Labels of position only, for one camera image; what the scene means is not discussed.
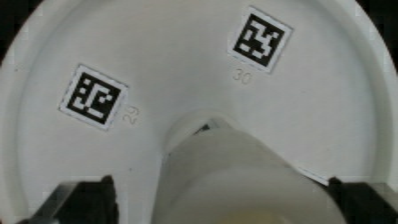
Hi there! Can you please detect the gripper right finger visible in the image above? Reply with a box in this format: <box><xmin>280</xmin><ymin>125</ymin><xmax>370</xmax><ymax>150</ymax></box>
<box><xmin>328</xmin><ymin>177</ymin><xmax>398</xmax><ymax>224</ymax></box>

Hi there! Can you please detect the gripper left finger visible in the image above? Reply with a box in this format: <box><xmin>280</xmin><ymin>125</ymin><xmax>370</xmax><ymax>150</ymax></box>
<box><xmin>17</xmin><ymin>175</ymin><xmax>120</xmax><ymax>224</ymax></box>

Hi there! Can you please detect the white cylindrical table leg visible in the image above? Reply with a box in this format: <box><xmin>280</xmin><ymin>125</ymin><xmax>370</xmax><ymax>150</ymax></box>
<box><xmin>154</xmin><ymin>118</ymin><xmax>347</xmax><ymax>224</ymax></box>

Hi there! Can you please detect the white round table top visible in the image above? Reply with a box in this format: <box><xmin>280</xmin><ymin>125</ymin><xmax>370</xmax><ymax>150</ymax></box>
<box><xmin>0</xmin><ymin>0</ymin><xmax>398</xmax><ymax>224</ymax></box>

